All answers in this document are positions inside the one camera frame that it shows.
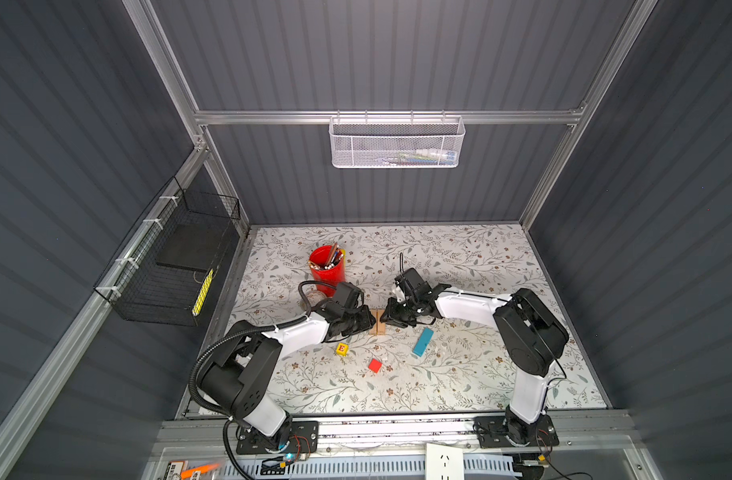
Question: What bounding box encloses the teal wooden plank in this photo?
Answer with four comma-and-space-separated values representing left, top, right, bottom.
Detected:
412, 327, 434, 358

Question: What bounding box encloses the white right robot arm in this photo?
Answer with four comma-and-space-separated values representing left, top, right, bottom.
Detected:
381, 268, 569, 430

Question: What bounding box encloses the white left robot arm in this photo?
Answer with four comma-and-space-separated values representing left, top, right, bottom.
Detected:
188, 280, 376, 449

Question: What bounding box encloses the yellow letter E cube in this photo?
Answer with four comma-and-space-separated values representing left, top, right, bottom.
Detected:
336, 342, 349, 357

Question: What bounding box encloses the red pencil cup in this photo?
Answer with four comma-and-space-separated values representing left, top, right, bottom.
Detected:
308, 243, 346, 297

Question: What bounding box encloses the red wooden cube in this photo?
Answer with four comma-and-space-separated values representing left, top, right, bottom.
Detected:
368, 359, 383, 373

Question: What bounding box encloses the white power socket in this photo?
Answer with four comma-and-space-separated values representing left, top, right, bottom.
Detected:
425, 443, 465, 480

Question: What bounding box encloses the black corrugated cable conduit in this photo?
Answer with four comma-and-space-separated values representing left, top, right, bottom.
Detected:
187, 279, 338, 418

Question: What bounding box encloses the white wire basket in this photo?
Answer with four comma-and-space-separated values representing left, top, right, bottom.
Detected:
328, 116, 466, 169

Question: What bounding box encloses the black wire basket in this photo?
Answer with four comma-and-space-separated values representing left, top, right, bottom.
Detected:
95, 181, 243, 327

